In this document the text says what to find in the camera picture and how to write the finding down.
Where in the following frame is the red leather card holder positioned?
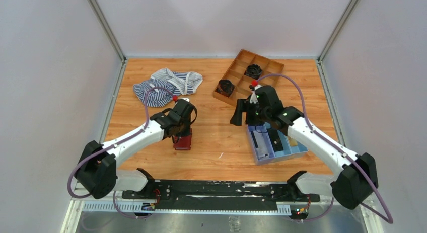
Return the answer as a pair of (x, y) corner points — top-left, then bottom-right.
(172, 128), (192, 150)

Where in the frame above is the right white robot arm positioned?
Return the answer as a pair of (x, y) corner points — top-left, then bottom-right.
(230, 85), (378, 209)

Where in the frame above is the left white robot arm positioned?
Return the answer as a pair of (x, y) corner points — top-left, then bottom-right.
(67, 98), (198, 199)

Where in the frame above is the black rolled belt left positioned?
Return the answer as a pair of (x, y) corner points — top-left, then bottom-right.
(215, 80), (235, 97)

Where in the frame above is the black rolled belt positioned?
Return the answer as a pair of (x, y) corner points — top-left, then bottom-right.
(244, 64), (263, 80)
(215, 80), (235, 97)

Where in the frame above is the black item in organizer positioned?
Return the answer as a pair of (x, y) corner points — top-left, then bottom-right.
(267, 128), (283, 152)

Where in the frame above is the blue plastic organizer box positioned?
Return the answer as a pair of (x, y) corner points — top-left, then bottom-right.
(246, 123), (308, 165)

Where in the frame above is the silver item in organizer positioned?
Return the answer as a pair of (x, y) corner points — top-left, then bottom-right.
(251, 131), (269, 161)

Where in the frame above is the black rolled belt top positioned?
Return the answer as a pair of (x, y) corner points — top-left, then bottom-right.
(244, 64), (263, 80)

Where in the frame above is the striped blue white cloth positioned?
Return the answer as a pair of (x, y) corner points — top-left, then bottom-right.
(132, 68), (203, 108)

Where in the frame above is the wooden compartment tray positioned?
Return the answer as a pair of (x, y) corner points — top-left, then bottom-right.
(212, 49), (285, 107)

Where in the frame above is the gold item in organizer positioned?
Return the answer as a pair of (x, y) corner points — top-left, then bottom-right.
(288, 137), (298, 147)

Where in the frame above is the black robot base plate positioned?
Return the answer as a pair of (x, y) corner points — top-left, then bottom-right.
(121, 180), (320, 212)

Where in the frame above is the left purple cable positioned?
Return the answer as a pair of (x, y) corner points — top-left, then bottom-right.
(67, 87), (179, 220)

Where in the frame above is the white slotted cable duct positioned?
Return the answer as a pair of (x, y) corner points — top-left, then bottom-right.
(82, 202), (292, 215)

